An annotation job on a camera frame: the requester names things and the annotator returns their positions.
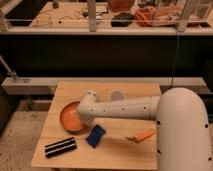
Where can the orange toy carrot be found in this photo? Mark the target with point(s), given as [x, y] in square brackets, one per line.
[141, 136]

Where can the white vertical post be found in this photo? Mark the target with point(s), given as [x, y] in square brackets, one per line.
[91, 4]

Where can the black striped rectangular block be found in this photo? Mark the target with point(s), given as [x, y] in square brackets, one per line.
[60, 147]

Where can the blue sponge block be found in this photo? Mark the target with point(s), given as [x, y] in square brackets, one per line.
[94, 137]

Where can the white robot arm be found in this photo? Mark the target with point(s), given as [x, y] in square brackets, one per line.
[183, 133]

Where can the orange round container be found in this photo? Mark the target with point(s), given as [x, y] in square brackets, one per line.
[120, 5]

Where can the orange ceramic bowl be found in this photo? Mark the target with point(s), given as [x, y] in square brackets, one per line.
[71, 120]

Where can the orange storage crate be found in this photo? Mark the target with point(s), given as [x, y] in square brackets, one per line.
[162, 17]

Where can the black pouch on shelf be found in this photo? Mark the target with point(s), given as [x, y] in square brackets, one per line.
[122, 20]

